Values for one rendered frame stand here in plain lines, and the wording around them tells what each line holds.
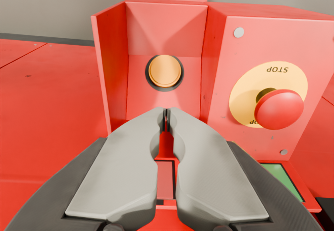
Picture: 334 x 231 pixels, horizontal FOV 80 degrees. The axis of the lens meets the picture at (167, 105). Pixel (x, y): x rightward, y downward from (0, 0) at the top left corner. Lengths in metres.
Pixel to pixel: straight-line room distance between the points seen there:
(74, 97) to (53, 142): 0.16
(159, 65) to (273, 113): 0.13
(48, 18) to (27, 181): 0.83
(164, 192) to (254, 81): 0.13
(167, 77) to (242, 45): 0.09
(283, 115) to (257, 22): 0.08
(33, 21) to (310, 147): 1.10
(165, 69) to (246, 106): 0.10
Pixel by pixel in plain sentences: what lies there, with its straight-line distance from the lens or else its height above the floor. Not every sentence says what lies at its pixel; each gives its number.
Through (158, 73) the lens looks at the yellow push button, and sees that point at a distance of 0.24.
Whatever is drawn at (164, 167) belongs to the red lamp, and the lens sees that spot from 0.23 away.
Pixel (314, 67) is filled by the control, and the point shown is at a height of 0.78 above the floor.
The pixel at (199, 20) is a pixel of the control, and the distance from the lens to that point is 0.25.
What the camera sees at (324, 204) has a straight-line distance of 0.37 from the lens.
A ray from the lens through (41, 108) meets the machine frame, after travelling 0.52.
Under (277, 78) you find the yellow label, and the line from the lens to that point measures 0.21.
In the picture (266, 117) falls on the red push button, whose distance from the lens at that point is 0.19.
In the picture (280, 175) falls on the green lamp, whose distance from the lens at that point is 0.26.
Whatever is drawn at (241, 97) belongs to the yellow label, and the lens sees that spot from 0.20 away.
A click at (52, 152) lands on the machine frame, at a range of 0.39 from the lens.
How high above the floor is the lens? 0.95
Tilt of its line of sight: 58 degrees down
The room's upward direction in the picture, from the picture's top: 180 degrees clockwise
